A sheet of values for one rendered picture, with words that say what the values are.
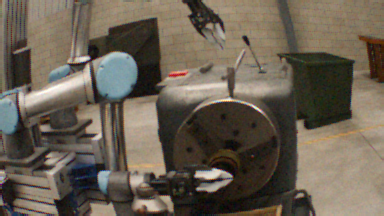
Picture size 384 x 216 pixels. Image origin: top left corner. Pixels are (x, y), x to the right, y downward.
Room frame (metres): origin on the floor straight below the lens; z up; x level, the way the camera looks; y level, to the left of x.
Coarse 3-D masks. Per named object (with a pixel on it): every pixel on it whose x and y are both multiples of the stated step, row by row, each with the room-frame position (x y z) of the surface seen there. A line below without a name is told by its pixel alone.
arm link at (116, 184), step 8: (104, 176) 1.41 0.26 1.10; (112, 176) 1.41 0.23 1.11; (120, 176) 1.40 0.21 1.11; (128, 176) 1.40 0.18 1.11; (104, 184) 1.40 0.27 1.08; (112, 184) 1.40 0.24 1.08; (120, 184) 1.39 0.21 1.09; (128, 184) 1.39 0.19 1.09; (104, 192) 1.41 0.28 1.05; (112, 192) 1.40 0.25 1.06; (120, 192) 1.39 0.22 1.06; (128, 192) 1.39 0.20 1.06; (120, 200) 1.39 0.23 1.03
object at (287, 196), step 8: (296, 176) 2.23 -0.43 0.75; (288, 192) 1.73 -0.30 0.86; (240, 200) 1.77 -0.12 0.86; (248, 200) 1.76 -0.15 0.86; (256, 200) 1.75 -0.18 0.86; (264, 200) 1.74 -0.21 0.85; (288, 200) 1.73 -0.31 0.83; (176, 208) 1.83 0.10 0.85; (184, 208) 1.82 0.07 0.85; (192, 208) 1.82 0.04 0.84; (208, 208) 1.79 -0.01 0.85; (232, 208) 1.77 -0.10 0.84; (240, 208) 1.76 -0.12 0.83; (248, 208) 1.76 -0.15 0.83; (288, 208) 1.73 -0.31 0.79
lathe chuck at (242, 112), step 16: (224, 96) 1.67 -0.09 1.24; (240, 96) 1.67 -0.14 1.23; (192, 112) 1.67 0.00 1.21; (208, 112) 1.63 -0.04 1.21; (224, 112) 1.62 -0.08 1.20; (240, 112) 1.61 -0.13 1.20; (256, 112) 1.60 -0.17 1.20; (224, 128) 1.62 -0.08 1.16; (240, 128) 1.61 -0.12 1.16; (256, 128) 1.60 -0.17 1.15; (272, 128) 1.59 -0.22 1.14; (176, 144) 1.65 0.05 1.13; (192, 144) 1.64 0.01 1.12; (240, 144) 1.61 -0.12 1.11; (176, 160) 1.65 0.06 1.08; (192, 160) 1.64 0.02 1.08; (256, 160) 1.60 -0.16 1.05; (272, 160) 1.59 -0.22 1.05; (240, 176) 1.61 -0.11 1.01; (256, 176) 1.60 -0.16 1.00; (224, 192) 1.62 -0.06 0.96; (240, 192) 1.61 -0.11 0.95
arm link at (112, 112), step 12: (108, 108) 1.52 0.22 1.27; (120, 108) 1.54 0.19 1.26; (108, 120) 1.52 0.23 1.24; (120, 120) 1.54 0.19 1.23; (108, 132) 1.52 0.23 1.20; (120, 132) 1.53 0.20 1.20; (108, 144) 1.52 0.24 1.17; (120, 144) 1.53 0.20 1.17; (108, 156) 1.53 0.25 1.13; (120, 156) 1.53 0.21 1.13; (108, 168) 1.53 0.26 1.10; (120, 168) 1.53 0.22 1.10
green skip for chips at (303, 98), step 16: (304, 64) 5.99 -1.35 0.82; (320, 64) 5.96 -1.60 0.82; (336, 64) 6.03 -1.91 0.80; (352, 64) 6.07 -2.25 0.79; (304, 80) 6.24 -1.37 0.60; (320, 80) 6.03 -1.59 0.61; (336, 80) 6.07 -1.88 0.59; (304, 96) 6.41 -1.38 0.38; (320, 96) 6.07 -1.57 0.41; (336, 96) 6.12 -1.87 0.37; (304, 112) 6.56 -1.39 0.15; (320, 112) 6.12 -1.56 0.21; (336, 112) 6.17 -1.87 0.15
